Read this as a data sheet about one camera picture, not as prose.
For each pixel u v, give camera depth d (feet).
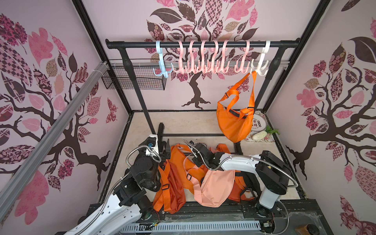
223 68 5.03
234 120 2.70
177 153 2.95
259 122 3.65
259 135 3.29
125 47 1.58
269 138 3.38
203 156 2.19
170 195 2.47
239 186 2.61
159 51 1.58
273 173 1.51
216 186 2.49
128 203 1.54
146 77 2.62
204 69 2.62
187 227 2.29
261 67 1.83
